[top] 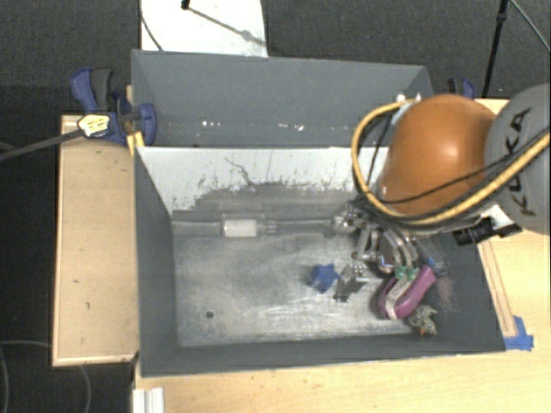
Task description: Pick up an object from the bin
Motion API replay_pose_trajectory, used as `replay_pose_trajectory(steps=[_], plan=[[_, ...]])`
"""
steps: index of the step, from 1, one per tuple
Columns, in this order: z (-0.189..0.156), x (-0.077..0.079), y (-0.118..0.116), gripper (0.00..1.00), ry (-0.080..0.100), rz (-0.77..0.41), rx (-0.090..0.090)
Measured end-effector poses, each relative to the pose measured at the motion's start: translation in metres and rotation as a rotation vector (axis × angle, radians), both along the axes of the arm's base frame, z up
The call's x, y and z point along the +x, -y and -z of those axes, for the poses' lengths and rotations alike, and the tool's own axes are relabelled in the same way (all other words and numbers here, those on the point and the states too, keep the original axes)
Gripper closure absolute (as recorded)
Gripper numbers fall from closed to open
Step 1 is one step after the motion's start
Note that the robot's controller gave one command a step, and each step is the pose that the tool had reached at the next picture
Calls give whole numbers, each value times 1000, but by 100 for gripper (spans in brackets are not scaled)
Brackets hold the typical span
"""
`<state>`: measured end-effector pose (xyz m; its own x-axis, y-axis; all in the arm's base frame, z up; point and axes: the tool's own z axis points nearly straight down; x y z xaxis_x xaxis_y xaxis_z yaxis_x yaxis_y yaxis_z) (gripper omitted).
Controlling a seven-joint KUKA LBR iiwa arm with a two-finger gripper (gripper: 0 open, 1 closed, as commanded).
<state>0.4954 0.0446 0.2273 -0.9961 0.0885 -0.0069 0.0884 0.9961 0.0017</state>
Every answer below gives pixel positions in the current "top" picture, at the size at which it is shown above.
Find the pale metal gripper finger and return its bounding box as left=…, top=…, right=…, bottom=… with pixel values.
left=333, top=279, right=362, bottom=304
left=342, top=263, right=372, bottom=290

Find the blue toy piece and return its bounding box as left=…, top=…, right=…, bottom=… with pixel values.
left=309, top=263, right=341, bottom=293

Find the purple and white packet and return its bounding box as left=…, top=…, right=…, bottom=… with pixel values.
left=371, top=264, right=438, bottom=321

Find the brown toy animal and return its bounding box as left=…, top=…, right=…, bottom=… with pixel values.
left=406, top=304, right=440, bottom=336

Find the grey metal bin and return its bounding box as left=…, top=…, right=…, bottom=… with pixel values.
left=130, top=49, right=507, bottom=379

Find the clear glass jar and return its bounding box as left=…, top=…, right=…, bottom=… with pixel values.
left=220, top=213, right=279, bottom=239

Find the pale wood board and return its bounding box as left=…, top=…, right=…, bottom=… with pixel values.
left=51, top=114, right=141, bottom=367

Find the black cylinder on white bracket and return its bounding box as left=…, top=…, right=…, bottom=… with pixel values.
left=452, top=215, right=523, bottom=247

